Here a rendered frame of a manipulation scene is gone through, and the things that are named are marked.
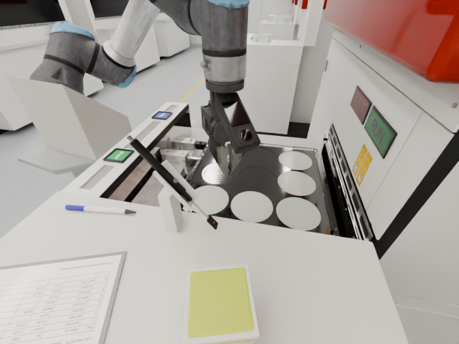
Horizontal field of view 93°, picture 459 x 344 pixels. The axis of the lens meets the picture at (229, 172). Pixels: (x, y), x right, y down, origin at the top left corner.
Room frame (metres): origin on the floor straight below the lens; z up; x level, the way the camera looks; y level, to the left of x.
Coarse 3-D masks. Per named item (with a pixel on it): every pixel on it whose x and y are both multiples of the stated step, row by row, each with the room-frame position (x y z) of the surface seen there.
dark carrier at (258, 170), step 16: (208, 160) 0.55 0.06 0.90; (240, 160) 0.55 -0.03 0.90; (256, 160) 0.55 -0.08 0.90; (272, 160) 0.55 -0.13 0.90; (208, 176) 0.47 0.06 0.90; (224, 176) 0.47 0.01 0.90; (240, 176) 0.47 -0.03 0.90; (256, 176) 0.47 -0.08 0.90; (272, 176) 0.47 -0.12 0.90; (240, 192) 0.40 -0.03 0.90; (272, 192) 0.40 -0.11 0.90; (320, 192) 0.40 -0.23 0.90; (224, 208) 0.35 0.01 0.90; (320, 208) 0.35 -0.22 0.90; (272, 224) 0.30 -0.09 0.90; (320, 224) 0.30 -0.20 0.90
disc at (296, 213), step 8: (288, 200) 0.38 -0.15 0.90; (296, 200) 0.38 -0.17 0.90; (304, 200) 0.38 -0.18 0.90; (280, 208) 0.35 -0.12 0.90; (288, 208) 0.35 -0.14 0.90; (296, 208) 0.35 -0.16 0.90; (304, 208) 0.35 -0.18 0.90; (312, 208) 0.35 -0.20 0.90; (280, 216) 0.33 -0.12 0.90; (288, 216) 0.33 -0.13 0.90; (296, 216) 0.33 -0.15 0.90; (304, 216) 0.33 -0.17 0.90; (312, 216) 0.33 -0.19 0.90; (320, 216) 0.33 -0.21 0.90; (288, 224) 0.30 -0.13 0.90; (296, 224) 0.30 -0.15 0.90; (304, 224) 0.30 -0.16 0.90; (312, 224) 0.30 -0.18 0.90
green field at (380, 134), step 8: (368, 120) 0.41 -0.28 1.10; (376, 120) 0.38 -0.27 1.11; (368, 128) 0.39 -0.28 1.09; (376, 128) 0.36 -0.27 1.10; (384, 128) 0.34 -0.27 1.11; (376, 136) 0.35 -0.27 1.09; (384, 136) 0.33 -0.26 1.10; (392, 136) 0.31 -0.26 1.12; (376, 144) 0.34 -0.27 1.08; (384, 144) 0.32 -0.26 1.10; (384, 152) 0.31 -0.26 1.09
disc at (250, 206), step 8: (248, 192) 0.40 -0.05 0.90; (256, 192) 0.40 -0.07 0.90; (232, 200) 0.38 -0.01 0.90; (240, 200) 0.38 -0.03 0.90; (248, 200) 0.38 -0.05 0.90; (256, 200) 0.38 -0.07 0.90; (264, 200) 0.38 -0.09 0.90; (232, 208) 0.35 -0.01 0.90; (240, 208) 0.35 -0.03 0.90; (248, 208) 0.35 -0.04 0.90; (256, 208) 0.35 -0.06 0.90; (264, 208) 0.35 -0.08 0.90; (272, 208) 0.35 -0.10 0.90; (240, 216) 0.33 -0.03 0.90; (248, 216) 0.33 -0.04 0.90; (256, 216) 0.33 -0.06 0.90; (264, 216) 0.33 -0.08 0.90
